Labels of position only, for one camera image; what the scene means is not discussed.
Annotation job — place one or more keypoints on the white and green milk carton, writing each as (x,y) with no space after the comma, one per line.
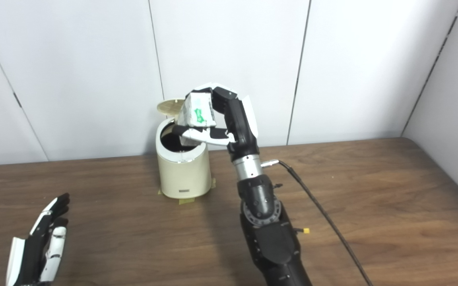
(197,111)

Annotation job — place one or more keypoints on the white and black left hand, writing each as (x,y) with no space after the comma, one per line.
(30,254)

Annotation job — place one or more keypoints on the wide yellow tape piece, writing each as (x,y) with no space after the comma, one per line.
(186,201)

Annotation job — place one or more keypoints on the cream-colored bin with lid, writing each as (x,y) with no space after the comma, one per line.
(185,178)

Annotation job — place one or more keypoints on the white and black right hand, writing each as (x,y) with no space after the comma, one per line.
(241,127)

